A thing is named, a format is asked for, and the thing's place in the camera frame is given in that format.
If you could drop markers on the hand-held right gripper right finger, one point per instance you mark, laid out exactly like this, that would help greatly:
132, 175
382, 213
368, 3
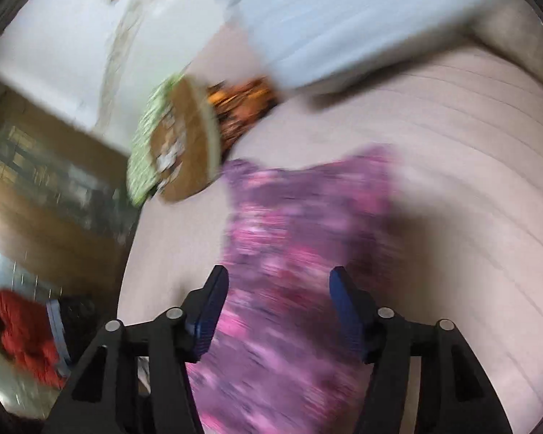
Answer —
348, 312

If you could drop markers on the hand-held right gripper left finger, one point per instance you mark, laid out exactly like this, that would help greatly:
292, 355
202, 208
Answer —
208, 316

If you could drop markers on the purple floral garment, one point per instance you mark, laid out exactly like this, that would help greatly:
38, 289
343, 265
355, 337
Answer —
289, 235

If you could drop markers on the green checked pillow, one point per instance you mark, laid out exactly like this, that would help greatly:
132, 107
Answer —
140, 162

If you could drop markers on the wooden glass door cabinet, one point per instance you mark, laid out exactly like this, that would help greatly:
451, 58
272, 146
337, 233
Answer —
49, 217

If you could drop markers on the brown bear print cushion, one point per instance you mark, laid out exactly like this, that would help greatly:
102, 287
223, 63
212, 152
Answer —
190, 117

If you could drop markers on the orange patterned cloth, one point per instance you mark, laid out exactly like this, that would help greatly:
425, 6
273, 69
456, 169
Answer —
240, 104

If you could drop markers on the light blue pillow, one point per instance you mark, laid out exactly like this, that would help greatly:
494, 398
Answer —
344, 18

